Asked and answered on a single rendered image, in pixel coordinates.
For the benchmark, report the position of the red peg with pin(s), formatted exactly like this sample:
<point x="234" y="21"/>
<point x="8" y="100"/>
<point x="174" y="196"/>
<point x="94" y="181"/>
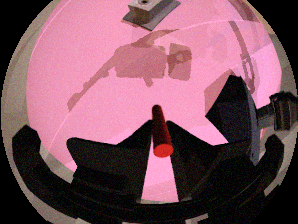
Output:
<point x="161" y="142"/>

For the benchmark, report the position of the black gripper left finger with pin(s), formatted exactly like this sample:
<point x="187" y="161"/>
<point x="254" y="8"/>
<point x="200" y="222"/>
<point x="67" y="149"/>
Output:
<point x="129" y="158"/>

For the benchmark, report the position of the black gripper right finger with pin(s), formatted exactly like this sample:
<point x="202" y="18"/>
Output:
<point x="193" y="159"/>

